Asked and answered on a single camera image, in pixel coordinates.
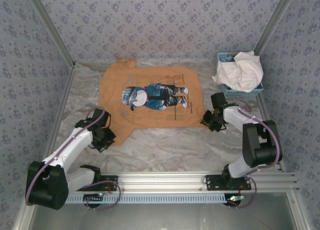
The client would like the orange printed t-shirt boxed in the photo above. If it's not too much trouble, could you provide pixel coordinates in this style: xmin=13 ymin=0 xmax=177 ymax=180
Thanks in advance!
xmin=96 ymin=58 xmax=210 ymax=147

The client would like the white t-shirt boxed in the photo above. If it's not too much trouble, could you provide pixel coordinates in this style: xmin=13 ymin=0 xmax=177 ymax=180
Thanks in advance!
xmin=211 ymin=51 xmax=265 ymax=93

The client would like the blue plastic basket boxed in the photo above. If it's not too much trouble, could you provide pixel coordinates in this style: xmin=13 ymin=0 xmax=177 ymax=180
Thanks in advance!
xmin=216 ymin=51 xmax=265 ymax=99

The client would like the small black circuit board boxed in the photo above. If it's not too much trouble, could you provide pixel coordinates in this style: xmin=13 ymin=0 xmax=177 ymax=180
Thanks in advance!
xmin=83 ymin=193 xmax=105 ymax=206
xmin=223 ymin=193 xmax=245 ymax=207

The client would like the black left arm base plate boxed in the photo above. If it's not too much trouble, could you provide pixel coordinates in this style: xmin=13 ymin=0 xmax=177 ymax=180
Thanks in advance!
xmin=74 ymin=175 xmax=119 ymax=192

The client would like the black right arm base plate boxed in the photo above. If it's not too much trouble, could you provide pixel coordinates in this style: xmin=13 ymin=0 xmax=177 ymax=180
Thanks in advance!
xmin=205 ymin=174 xmax=252 ymax=192

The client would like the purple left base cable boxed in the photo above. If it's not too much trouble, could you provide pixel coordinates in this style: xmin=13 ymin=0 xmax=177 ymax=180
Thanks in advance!
xmin=82 ymin=179 xmax=121 ymax=211

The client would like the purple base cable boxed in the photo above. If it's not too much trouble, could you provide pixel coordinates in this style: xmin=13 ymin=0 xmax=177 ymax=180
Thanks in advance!
xmin=82 ymin=179 xmax=121 ymax=211
xmin=227 ymin=177 xmax=258 ymax=210

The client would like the aluminium mounting rail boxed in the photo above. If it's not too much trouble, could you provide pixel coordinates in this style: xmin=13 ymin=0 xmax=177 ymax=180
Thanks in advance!
xmin=64 ymin=171 xmax=300 ymax=193

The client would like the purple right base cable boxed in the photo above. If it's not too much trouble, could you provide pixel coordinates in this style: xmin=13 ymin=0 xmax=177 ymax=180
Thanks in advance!
xmin=227 ymin=177 xmax=258 ymax=210

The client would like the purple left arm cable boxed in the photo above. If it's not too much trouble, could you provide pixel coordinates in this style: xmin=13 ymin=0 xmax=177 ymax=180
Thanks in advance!
xmin=24 ymin=108 xmax=108 ymax=206

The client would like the aluminium frame post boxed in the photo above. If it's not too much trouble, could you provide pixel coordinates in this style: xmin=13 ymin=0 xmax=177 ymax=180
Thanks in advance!
xmin=24 ymin=0 xmax=76 ymax=67
xmin=253 ymin=0 xmax=299 ymax=56

